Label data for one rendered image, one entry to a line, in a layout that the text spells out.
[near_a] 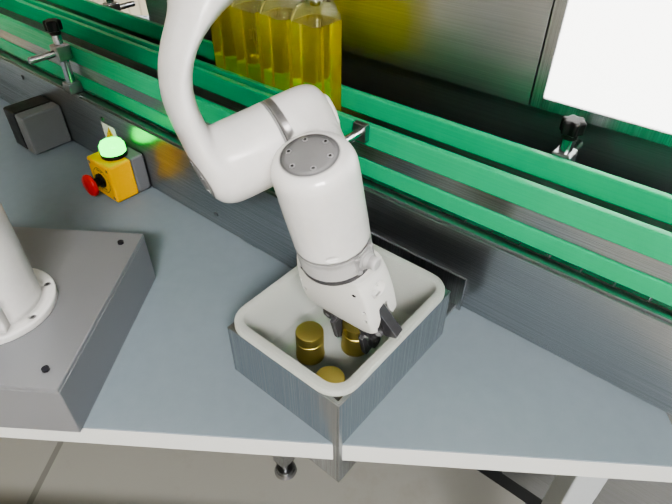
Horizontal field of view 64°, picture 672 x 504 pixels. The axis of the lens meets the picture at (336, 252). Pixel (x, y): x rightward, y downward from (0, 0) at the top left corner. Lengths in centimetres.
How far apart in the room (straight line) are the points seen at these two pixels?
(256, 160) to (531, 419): 43
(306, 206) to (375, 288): 14
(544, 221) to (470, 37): 29
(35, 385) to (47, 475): 99
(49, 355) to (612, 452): 63
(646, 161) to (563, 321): 24
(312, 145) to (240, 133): 7
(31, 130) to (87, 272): 52
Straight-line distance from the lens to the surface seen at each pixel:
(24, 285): 71
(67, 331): 70
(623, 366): 73
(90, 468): 160
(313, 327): 66
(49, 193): 112
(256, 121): 49
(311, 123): 48
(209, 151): 47
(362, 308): 55
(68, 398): 67
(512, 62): 80
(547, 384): 73
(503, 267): 71
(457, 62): 84
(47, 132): 125
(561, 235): 67
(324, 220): 45
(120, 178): 101
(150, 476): 154
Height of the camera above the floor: 130
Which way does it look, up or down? 40 degrees down
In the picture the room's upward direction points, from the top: straight up
